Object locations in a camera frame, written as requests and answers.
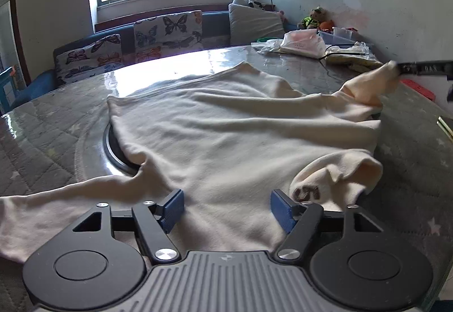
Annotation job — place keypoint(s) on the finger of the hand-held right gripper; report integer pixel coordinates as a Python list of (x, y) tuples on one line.
[(424, 68)]

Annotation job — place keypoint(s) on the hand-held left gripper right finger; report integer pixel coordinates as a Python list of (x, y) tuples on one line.
[(283, 209)]

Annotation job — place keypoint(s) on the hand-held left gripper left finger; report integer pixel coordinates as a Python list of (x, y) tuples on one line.
[(173, 207)]

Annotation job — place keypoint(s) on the cream long-sleeve shirt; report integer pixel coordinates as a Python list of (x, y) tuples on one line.
[(230, 127)]

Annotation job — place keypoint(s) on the red box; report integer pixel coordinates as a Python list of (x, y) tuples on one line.
[(421, 90)]

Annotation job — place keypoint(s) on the gold stick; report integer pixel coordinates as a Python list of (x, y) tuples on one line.
[(444, 125)]

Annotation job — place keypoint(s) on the black round induction cooker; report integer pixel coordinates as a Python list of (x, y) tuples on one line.
[(115, 156)]

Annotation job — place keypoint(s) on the clear plastic box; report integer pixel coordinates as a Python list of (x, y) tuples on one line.
[(339, 34)]

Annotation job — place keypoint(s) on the orange toy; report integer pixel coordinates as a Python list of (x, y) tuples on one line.
[(327, 25)]

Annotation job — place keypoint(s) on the teddy bear toy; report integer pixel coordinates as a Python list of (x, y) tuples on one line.
[(313, 18)]

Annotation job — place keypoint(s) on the white plastic bag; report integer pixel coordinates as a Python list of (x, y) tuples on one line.
[(300, 42)]

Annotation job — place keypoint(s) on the grey quilted star table cover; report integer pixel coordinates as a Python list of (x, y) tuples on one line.
[(46, 149)]

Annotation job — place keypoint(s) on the green bowl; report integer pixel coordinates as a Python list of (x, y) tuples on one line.
[(265, 39)]

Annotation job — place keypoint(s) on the butterfly print cushion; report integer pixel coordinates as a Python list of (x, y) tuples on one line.
[(88, 57), (166, 32)]

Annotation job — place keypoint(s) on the grey pillow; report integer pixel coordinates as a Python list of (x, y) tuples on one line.
[(251, 23)]

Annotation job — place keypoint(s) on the cow plush toy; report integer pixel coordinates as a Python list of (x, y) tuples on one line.
[(254, 3)]

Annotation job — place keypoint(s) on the blue sofa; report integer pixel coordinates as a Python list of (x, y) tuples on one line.
[(216, 23)]

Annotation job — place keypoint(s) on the blue cabinet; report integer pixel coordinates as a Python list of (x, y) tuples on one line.
[(7, 89)]

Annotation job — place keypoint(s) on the brown door frame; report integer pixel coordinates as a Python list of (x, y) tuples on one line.
[(19, 32)]

